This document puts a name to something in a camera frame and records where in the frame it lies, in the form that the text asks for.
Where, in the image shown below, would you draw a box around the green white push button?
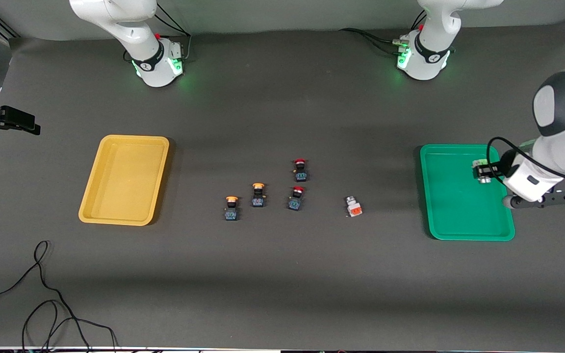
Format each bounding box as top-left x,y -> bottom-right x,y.
472,157 -> 492,185

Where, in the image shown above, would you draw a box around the orange white push button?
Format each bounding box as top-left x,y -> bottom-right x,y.
344,196 -> 364,218

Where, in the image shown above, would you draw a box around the green plastic tray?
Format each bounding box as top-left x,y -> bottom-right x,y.
420,144 -> 515,241

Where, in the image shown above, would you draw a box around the yellow plastic tray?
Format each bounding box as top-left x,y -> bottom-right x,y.
78,135 -> 170,227

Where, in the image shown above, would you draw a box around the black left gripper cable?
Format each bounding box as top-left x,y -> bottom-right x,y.
487,57 -> 565,184

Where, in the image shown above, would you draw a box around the black cable on table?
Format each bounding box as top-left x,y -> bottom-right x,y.
0,240 -> 119,353

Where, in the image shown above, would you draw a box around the black left arm base cables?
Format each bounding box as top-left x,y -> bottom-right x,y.
339,10 -> 428,57

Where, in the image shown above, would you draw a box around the red push button switch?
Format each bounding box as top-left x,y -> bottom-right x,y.
287,186 -> 306,212
293,158 -> 309,183

